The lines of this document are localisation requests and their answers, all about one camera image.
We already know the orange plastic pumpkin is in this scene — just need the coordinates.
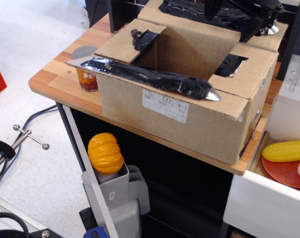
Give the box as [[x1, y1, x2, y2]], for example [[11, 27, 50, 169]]
[[88, 133, 124, 176]]

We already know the black post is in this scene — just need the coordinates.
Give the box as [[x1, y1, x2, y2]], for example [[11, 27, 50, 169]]
[[107, 0, 126, 33]]

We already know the brown cardboard box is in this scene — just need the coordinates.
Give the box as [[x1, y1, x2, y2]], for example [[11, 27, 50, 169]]
[[67, 0, 287, 165]]

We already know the yellow plastic corn cob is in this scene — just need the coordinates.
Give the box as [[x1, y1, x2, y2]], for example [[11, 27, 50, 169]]
[[262, 140, 300, 162]]

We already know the white drawer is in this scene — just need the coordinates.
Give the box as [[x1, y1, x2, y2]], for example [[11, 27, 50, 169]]
[[224, 96, 300, 238]]

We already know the black braided cable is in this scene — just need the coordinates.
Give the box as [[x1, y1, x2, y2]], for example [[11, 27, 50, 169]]
[[0, 210, 34, 238]]

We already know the grey lidded sauce jar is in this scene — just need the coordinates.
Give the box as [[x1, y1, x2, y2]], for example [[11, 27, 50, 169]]
[[71, 46, 98, 92]]

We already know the orange plate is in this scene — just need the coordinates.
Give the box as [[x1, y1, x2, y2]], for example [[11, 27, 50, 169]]
[[262, 157, 300, 189]]

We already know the metal clamp with handle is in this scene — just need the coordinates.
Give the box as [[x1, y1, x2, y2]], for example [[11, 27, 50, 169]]
[[0, 124, 50, 165]]

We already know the grey plastic holder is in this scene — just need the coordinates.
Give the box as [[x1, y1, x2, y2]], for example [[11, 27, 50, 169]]
[[81, 164, 150, 238]]

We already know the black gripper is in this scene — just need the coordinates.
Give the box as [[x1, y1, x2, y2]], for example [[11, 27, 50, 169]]
[[204, 0, 285, 43]]

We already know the blue cable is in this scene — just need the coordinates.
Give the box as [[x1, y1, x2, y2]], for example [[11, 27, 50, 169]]
[[0, 105, 59, 194]]

